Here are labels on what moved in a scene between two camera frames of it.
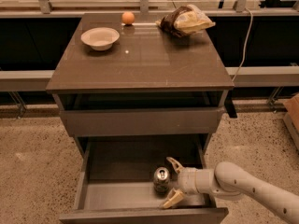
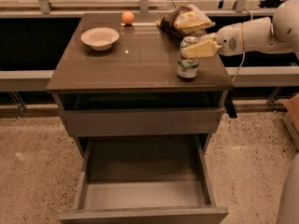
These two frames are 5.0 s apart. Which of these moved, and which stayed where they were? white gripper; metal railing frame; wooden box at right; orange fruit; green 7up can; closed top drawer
Moved: white gripper; green 7up can
Stayed: metal railing frame; wooden box at right; closed top drawer; orange fruit
